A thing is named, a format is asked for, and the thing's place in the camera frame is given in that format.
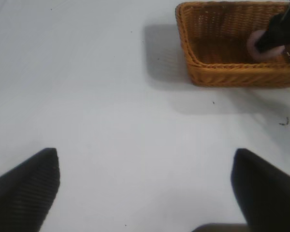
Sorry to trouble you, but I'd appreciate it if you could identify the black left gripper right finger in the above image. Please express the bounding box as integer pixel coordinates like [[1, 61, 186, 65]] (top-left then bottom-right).
[[230, 148, 290, 232]]

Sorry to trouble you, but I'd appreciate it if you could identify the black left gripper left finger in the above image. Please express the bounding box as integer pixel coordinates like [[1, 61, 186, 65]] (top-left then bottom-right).
[[0, 147, 61, 232]]

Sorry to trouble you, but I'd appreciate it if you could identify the pink peach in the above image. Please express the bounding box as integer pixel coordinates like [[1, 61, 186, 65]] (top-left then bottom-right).
[[246, 29, 285, 61]]

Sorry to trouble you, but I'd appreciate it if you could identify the brown woven wicker basket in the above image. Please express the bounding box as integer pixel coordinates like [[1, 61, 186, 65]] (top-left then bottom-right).
[[175, 1, 290, 88]]

